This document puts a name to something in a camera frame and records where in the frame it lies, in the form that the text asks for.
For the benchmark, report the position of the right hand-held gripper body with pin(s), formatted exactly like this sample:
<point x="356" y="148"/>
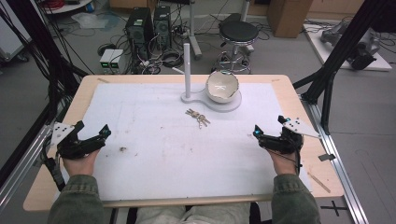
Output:
<point x="285" y="143"/>

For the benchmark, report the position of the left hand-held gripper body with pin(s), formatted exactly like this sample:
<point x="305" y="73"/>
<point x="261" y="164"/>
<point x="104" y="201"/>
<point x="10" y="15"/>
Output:
<point x="70" y="146"/>

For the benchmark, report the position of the bunch of metal keys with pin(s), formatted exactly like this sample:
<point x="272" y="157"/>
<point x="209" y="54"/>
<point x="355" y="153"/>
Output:
<point x="199" y="117"/>

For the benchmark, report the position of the person's right hand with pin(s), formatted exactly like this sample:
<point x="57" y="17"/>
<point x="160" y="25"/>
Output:
<point x="285" y="163"/>

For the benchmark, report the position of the person's left hand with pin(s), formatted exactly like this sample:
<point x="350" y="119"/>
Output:
<point x="80" y="166"/>

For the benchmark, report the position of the black tape piece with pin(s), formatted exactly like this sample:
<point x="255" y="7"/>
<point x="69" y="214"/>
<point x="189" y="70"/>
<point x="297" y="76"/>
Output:
<point x="327" y="157"/>

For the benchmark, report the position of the thin wooden stick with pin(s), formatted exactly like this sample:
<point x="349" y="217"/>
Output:
<point x="319" y="182"/>

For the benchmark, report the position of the white jagged-rim bowl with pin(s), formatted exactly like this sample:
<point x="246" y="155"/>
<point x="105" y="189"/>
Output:
<point x="221" y="87"/>

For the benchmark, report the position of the white power supply box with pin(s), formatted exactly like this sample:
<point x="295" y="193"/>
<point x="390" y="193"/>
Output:
<point x="106" y="59"/>
<point x="117" y="59"/>

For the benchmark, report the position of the white table mat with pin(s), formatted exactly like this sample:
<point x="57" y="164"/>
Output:
<point x="174" y="158"/>

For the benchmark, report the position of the black round stool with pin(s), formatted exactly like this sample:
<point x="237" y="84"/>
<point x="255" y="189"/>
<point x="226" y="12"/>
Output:
<point x="239" y="32"/>

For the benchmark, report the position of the white board with grey equipment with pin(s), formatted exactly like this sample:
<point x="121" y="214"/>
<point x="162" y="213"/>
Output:
<point x="348" y="46"/>

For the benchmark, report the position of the brown wooden cabinet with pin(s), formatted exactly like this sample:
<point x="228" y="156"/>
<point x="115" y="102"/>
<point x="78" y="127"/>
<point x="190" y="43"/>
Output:
<point x="289" y="17"/>

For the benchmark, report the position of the person's legs light trousers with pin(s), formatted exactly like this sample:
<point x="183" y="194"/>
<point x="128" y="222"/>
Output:
<point x="193" y="215"/>

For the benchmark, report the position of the clear plastic sheet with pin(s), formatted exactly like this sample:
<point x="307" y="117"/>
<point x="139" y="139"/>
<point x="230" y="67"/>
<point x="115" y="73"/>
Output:
<point x="90" y="21"/>

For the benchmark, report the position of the large black computer tower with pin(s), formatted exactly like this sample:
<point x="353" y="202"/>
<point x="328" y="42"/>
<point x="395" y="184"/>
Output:
<point x="139" y="31"/>

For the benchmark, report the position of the white flat case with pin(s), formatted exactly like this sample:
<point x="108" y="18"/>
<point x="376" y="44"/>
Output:
<point x="11" y="37"/>

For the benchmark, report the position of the grey metal stand pole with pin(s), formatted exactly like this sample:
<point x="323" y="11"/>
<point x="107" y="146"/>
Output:
<point x="192" y="31"/>

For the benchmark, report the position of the slim black computer tower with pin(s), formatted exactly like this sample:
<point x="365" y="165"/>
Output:
<point x="162" y="26"/>

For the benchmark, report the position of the round white table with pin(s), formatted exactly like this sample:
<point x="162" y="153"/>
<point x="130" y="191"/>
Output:
<point x="67" y="5"/>

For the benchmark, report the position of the aluminium rail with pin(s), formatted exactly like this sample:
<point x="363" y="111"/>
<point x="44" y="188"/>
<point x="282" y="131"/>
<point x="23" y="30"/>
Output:
<point x="21" y="165"/>
<point x="339" y="168"/>

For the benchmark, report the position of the black metal frame stand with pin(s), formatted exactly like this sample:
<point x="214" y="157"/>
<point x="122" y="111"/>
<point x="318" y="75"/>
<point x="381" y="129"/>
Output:
<point x="342" y="56"/>
<point x="37" y="46"/>

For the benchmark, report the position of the white stand with post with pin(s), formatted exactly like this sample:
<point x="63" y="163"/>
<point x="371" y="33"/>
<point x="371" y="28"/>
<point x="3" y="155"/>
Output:
<point x="186" y="74"/>

